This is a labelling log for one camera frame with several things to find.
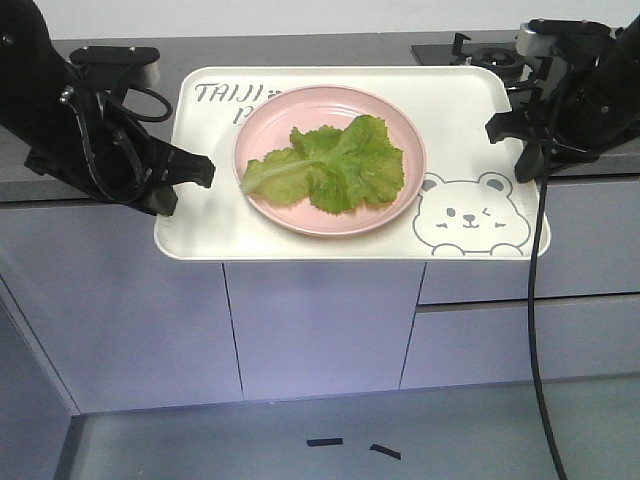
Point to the grey lower drawer front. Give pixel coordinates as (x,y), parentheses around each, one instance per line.
(469,346)

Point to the grey left cabinet door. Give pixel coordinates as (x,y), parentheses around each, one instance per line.
(123,325)

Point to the pink round plate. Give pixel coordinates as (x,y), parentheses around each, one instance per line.
(268,128)

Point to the grey upper drawer front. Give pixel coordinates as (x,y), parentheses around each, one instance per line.
(593,251)

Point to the black floor tape strip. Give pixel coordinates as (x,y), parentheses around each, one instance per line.
(324,442)
(386,451)

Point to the black gas stove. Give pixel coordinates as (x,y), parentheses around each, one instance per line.
(523,77)

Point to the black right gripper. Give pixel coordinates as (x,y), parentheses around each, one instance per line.
(594,108)

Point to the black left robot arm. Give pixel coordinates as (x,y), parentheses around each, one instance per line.
(25,47)

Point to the cream bear serving tray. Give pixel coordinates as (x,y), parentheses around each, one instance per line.
(460,199)

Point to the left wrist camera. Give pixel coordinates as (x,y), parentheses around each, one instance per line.
(117,68)

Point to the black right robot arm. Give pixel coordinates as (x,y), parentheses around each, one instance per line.
(594,106)

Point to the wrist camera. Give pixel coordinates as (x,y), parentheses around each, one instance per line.
(117,68)
(578,41)

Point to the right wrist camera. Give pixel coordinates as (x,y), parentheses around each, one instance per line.
(578,41)

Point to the grey middle cabinet door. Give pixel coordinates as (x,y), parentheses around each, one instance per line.
(310,329)

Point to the grey cabinet door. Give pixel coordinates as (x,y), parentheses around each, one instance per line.
(123,325)
(310,329)

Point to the green lettuce leaf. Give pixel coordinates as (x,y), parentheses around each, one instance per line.
(336,170)

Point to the grey drawer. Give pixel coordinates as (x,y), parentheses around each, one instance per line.
(593,251)
(469,346)

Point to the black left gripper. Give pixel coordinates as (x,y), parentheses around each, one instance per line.
(91,141)

